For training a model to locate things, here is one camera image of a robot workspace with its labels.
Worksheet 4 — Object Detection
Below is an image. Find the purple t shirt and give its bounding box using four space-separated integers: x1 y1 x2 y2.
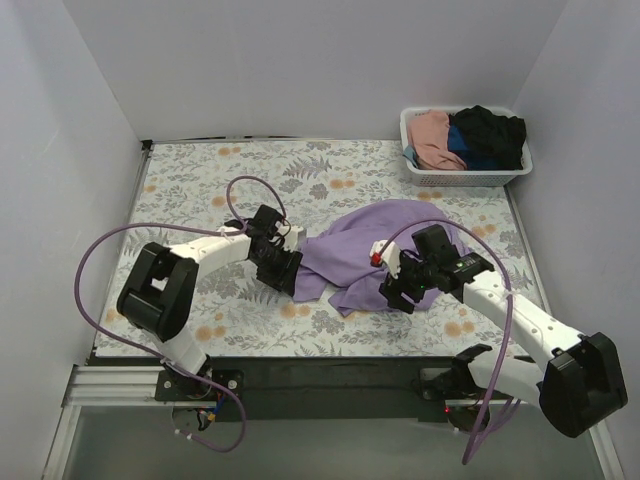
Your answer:
293 200 447 316

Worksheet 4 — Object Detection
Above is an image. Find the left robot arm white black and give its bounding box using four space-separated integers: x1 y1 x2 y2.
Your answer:
117 205 306 401

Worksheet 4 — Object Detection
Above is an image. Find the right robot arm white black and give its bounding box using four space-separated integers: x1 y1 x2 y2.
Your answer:
370 225 628 438

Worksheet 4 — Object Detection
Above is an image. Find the white plastic laundry basket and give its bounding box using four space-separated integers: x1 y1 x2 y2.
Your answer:
399 106 533 187

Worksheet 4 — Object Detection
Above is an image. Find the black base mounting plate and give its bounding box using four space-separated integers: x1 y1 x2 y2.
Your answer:
154 354 514 424

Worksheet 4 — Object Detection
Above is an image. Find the floral patterned table cloth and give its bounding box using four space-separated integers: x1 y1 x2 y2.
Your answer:
95 140 542 357

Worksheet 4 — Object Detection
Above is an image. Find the blue t shirt in basket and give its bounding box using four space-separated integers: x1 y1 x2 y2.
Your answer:
447 125 499 171

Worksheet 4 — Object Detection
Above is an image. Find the pink t shirt in basket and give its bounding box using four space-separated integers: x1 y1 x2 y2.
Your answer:
407 110 467 171

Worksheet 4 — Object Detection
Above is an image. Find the black t shirt in basket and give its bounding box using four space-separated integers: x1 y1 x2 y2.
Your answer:
449 105 527 170

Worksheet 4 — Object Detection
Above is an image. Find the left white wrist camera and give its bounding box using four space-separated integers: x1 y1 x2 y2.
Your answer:
276 224 307 251

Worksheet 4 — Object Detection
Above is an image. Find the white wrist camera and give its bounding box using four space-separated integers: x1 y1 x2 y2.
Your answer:
276 224 307 251
369 240 402 279

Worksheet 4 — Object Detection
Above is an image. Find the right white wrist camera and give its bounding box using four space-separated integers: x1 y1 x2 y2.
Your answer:
369 240 402 279

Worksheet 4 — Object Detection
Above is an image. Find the aluminium frame rail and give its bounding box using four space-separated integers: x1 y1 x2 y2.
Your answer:
39 364 626 480

